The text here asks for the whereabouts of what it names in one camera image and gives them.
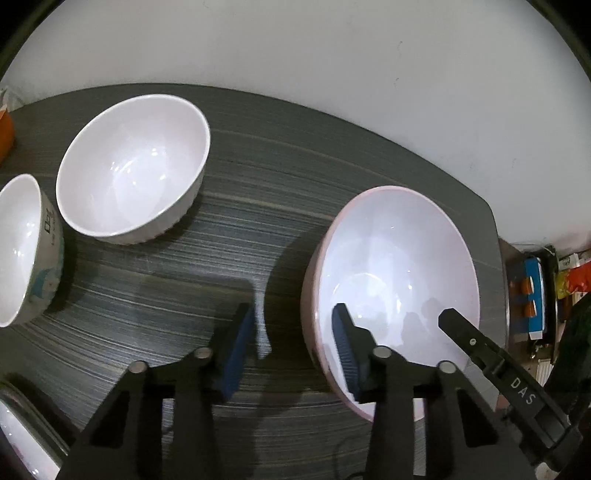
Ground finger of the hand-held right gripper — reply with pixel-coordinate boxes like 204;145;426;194
438;308;502;370

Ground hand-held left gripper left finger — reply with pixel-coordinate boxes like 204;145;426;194
58;302;256;480

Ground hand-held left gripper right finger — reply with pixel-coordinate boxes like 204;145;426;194
332;303;536;480

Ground pink bowl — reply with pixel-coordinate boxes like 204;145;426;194
300;186;481;423

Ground large blue floral plate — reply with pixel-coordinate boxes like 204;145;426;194
0;375;75;467

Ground white ribbed bowl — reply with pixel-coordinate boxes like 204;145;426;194
56;95;211;244

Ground white bowl with blue print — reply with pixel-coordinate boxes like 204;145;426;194
0;174;64;328

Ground blue box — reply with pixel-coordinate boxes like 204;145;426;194
522;256;549;340

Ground red and yellow packets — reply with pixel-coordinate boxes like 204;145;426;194
554;251;591;302

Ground orange lidded cup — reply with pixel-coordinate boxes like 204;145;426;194
0;108;16;163

